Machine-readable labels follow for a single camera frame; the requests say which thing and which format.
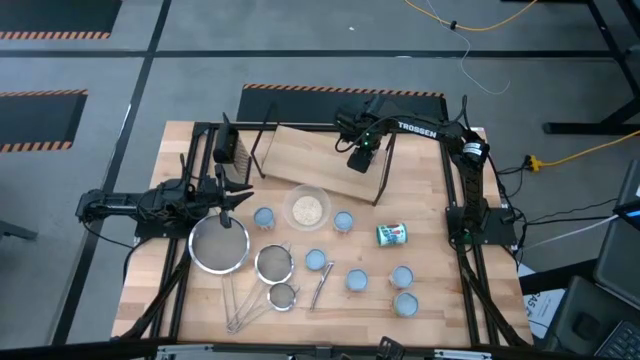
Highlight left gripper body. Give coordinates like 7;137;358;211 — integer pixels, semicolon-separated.
192;177;229;216

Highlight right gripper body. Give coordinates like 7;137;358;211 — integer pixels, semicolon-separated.
349;128;386;154

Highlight diced tomatoes can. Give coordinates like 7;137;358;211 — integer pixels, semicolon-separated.
252;206;276;231

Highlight white green printed tall can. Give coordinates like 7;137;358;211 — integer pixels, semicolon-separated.
375;222;409;248

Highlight teal tuna can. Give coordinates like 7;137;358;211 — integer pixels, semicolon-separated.
304;248;328;273

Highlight blue pink corn can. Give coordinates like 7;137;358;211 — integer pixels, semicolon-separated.
344;268;370;293

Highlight black slim tool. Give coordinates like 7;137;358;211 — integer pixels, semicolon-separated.
214;162;234;230

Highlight large metal mesh strainer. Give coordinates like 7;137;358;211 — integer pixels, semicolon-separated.
187;213;251;332

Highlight translucent white plastic bowl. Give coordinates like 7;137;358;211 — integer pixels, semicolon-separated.
282;183;333;233

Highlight beige grains heap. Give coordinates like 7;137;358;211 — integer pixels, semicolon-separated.
291;195;324;227

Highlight medium metal mesh strainer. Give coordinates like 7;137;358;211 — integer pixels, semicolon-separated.
225;241;296;335

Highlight black hazard-striped floor mat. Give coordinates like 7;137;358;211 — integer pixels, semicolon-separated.
0;0;124;41
234;83;450;126
0;88;90;154

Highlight small metal mesh strainer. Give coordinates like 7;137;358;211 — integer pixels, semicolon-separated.
227;281;301;335

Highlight shiny metal spoon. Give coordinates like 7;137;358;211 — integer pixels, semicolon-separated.
308;260;336;312

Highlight blue cup right lower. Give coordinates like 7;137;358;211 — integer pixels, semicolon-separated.
392;291;420;319

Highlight grey furniture leg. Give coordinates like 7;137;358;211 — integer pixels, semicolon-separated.
0;219;39;241

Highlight white paper sheet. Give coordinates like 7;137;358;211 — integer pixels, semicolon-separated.
517;262;566;341

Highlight blue lit device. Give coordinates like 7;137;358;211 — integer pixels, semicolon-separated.
613;198;640;232

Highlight black keyboard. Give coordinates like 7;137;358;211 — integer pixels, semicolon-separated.
593;319;640;360

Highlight metal box grater black handle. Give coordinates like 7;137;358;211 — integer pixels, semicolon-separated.
212;112;252;184

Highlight wooden shelf with black frame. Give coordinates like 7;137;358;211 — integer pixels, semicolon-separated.
248;101;400;207

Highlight black aluminium rig frame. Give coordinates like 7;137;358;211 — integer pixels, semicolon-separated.
119;121;534;349

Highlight thin white floor cable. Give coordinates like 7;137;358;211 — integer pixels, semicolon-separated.
424;0;512;96

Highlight yellow floor cable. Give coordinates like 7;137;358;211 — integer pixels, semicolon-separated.
403;0;540;33

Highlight yellow cable with plug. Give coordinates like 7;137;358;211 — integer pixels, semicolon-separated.
524;128;640;174

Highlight black table leg frame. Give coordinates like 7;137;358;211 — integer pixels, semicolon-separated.
499;0;640;136

